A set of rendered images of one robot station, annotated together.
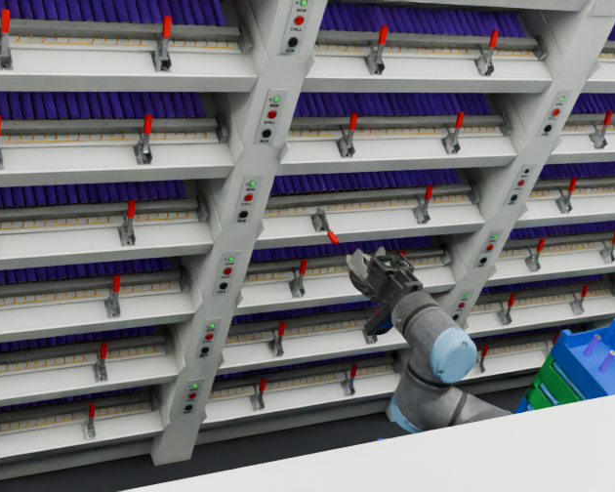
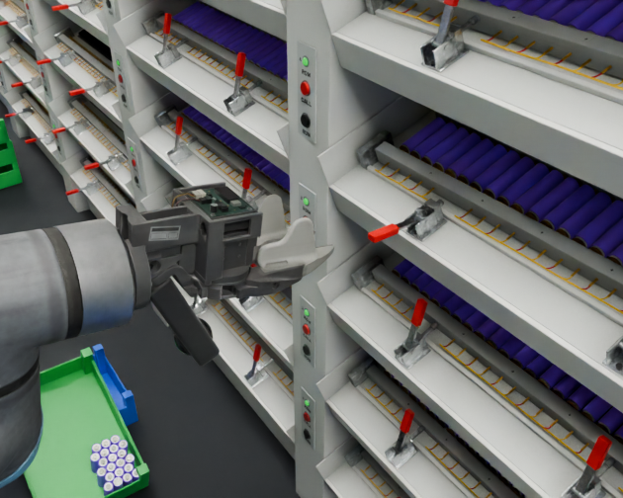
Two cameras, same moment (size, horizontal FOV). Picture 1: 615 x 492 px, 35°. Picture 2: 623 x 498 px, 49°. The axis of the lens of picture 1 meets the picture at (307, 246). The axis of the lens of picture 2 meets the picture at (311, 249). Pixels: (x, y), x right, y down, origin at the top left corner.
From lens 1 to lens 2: 1.95 m
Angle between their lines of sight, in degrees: 72
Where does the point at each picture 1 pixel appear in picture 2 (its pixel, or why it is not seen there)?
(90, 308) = not seen: hidden behind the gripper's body
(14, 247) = (179, 70)
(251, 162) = (301, 17)
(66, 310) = not seen: hidden behind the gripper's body
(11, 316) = (197, 167)
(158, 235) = (261, 122)
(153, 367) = (287, 340)
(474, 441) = not seen: outside the picture
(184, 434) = (311, 476)
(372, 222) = (513, 288)
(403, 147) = (566, 105)
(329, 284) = (465, 393)
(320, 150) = (407, 44)
